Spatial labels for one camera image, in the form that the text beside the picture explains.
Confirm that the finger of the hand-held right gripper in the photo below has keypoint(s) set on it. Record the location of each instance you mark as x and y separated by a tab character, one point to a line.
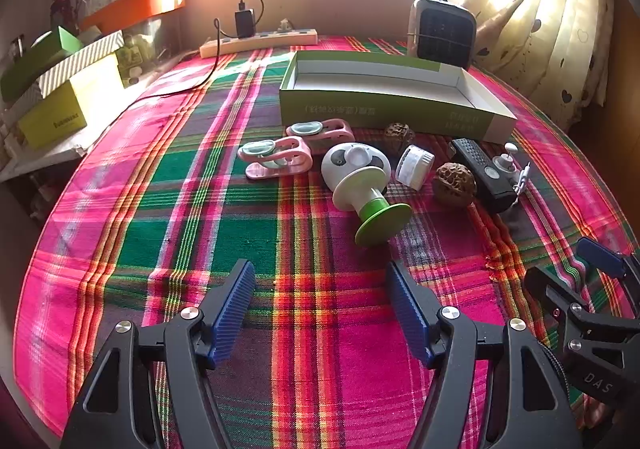
555	294
600	256

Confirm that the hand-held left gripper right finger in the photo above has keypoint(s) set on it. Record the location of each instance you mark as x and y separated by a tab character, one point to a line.
410	314

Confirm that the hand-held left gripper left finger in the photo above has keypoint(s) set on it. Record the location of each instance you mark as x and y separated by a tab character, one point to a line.
235	309

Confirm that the small white knobbed gadget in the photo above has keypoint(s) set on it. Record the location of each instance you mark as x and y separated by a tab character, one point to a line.
502	164

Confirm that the white stand with green base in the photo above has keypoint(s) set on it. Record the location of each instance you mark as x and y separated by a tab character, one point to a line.
360	189

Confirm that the brown walnut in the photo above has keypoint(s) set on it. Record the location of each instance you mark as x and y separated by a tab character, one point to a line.
400	135
452	181

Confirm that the small white jar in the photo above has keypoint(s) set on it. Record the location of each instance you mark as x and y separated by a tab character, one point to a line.
415	166

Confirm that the pink plastic clip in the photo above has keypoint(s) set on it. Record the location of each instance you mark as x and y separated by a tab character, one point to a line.
335	134
290	166

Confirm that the white round dome gadget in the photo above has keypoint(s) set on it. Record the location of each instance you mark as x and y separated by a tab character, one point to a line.
375	161

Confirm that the black rectangular device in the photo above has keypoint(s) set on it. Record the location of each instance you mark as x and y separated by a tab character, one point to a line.
470	156

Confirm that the green white cardboard box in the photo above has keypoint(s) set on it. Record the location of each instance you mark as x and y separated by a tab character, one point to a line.
350	101

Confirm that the plaid pink green tablecloth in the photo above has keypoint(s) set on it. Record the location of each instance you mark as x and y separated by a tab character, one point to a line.
150	229

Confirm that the cream heart print curtain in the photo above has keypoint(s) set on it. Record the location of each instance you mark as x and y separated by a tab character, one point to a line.
550	29

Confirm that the white board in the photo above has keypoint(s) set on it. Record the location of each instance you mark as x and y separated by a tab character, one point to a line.
45	156

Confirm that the yellow cardboard box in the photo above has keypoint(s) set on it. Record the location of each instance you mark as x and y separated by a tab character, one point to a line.
65	114

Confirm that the grey space heater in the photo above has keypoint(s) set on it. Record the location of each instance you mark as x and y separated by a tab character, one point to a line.
442	36

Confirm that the beige power strip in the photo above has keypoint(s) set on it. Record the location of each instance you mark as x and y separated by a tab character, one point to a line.
280	38

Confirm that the clear plastic storage box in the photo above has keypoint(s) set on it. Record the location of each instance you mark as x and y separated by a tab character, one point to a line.
140	49

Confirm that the black charger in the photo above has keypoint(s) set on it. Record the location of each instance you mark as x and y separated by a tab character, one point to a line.
245	24

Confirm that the grey plug adapter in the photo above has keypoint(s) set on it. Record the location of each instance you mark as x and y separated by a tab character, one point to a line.
285	25

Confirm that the striped cardboard box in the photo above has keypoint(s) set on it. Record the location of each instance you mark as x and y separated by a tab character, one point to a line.
75	64

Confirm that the orange tray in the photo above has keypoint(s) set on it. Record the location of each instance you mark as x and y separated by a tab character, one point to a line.
140	4

